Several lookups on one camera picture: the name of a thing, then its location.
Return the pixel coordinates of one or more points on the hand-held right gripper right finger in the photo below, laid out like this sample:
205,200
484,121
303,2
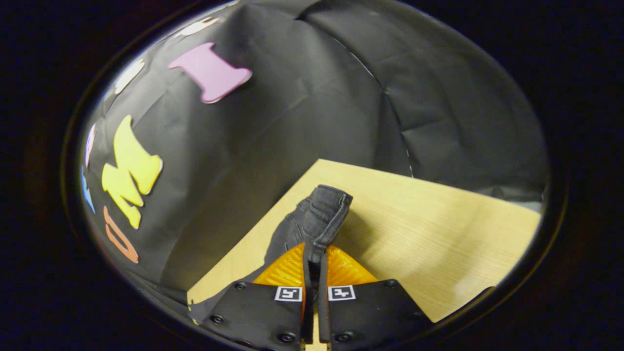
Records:
370,312

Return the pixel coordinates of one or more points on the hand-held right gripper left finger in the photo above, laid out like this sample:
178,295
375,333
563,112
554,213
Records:
263,312

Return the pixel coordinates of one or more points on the black jeans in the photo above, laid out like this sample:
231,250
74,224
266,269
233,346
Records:
324,209

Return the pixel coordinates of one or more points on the black backdrop cloth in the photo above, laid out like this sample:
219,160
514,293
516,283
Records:
292,107

